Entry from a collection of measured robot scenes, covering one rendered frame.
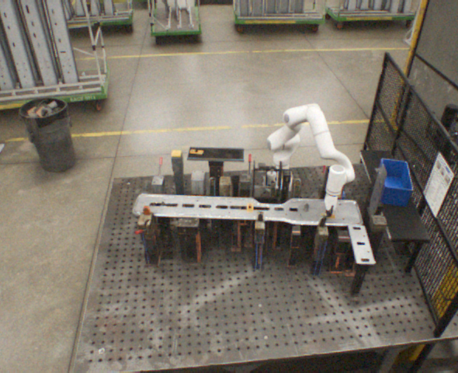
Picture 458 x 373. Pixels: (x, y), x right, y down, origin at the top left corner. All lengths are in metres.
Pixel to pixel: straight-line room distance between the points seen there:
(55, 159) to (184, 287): 2.72
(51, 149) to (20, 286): 1.60
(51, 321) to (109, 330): 1.10
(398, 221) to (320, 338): 0.81
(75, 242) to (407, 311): 2.77
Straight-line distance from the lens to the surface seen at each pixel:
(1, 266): 3.89
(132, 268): 2.51
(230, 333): 2.18
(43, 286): 3.57
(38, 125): 4.42
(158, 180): 2.53
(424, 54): 4.92
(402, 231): 2.39
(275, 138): 2.62
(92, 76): 6.25
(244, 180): 2.46
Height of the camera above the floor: 2.57
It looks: 39 degrees down
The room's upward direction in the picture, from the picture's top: straight up
